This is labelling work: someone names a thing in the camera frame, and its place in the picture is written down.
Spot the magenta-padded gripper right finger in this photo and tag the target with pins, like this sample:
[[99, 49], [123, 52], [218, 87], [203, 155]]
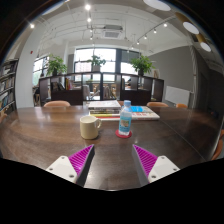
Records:
[[161, 167]]

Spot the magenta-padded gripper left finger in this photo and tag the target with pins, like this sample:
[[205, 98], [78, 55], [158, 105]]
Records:
[[63, 168]]

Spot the clear blue-capped water bottle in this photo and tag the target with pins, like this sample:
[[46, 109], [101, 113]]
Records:
[[125, 121]]

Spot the cream ceramic mug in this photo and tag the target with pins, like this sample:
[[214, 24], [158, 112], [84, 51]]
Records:
[[88, 128]]

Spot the flat round red coaster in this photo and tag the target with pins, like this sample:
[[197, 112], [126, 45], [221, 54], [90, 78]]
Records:
[[118, 135]]

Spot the large book with blue patch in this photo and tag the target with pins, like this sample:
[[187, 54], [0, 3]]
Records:
[[146, 115]]

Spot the white book with red edge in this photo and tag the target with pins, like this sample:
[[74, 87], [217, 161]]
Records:
[[105, 118]]

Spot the yellow-spined book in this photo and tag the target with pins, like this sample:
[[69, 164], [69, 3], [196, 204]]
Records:
[[104, 115]]

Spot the dark-spined book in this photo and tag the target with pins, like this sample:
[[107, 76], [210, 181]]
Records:
[[104, 111]]

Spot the dark open shelf unit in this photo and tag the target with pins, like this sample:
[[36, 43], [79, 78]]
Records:
[[66, 96]]

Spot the white board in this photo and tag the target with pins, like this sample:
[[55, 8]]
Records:
[[176, 95]]

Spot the white-covered book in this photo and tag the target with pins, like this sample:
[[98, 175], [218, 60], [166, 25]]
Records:
[[104, 104]]

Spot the tall bookshelf with books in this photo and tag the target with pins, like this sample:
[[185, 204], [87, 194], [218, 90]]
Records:
[[7, 86]]

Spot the potted green plant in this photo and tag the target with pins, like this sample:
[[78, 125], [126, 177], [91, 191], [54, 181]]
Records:
[[141, 63], [96, 61], [56, 64]]

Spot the round white ceiling panels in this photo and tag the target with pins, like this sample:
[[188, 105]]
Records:
[[190, 28]]

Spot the ceiling air conditioner unit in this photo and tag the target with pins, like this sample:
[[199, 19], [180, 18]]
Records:
[[111, 33]]

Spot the ceiling spot lights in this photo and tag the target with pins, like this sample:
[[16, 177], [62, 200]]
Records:
[[87, 7]]

